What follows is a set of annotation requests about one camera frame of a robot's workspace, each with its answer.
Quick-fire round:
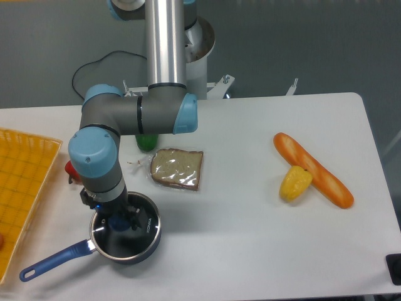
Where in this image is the green bell pepper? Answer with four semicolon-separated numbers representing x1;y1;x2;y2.
135;134;159;152

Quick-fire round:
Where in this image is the blue saucepan with handle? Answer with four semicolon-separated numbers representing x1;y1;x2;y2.
19;191;162;282

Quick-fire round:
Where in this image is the wrapped brown bread slice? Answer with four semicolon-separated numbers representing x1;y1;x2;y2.
125;147;204;191

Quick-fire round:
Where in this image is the yellow bell pepper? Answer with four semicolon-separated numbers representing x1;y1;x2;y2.
279;166;313;202

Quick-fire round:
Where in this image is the yellow woven basket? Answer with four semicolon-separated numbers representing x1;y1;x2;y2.
1;128;63;283

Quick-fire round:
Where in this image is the white table bracket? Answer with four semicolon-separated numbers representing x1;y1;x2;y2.
286;78;298;96

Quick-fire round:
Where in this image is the glass lid blue knob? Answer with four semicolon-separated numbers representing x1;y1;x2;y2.
90;192;162;265

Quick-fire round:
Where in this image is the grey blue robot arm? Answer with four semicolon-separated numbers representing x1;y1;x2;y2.
68;1;197;231

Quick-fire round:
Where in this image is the black cable on floor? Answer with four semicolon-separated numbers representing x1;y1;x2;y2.
71;50;148;101

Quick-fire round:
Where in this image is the orange baguette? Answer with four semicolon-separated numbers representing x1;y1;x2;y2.
273;132;354;209

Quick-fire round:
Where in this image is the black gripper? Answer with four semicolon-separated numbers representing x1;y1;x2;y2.
80;187;148;231

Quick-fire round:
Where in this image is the red bell pepper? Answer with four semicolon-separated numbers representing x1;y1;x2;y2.
65;161;81;184

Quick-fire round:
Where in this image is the black device at edge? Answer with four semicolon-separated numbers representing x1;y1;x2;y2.
385;253;401;286

